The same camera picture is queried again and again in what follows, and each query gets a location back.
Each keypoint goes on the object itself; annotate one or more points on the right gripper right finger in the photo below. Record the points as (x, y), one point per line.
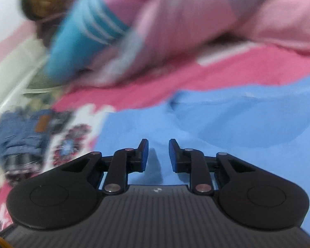
(192, 162)

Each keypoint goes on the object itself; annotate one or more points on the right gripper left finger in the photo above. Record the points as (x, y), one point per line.
(121, 164)

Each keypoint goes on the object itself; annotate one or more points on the light blue t-shirt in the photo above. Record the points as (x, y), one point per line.
(267, 126)

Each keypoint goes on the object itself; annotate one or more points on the pile of jeans and plaid clothes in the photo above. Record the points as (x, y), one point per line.
(24, 140)

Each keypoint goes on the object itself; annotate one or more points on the pink floral bed blanket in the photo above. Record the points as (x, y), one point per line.
(215, 68)

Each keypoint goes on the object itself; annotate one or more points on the green patterned pillow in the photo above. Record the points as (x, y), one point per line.
(41, 83)

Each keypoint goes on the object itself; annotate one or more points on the teal pink striped pillow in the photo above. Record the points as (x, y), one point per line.
(89, 28)

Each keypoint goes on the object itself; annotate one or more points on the pink grey quilt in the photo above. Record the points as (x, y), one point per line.
(164, 28)

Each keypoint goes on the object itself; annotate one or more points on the white pink bed headboard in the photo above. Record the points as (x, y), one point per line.
(21, 53)

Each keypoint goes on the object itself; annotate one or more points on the person in maroon jacket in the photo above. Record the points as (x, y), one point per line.
(47, 16)

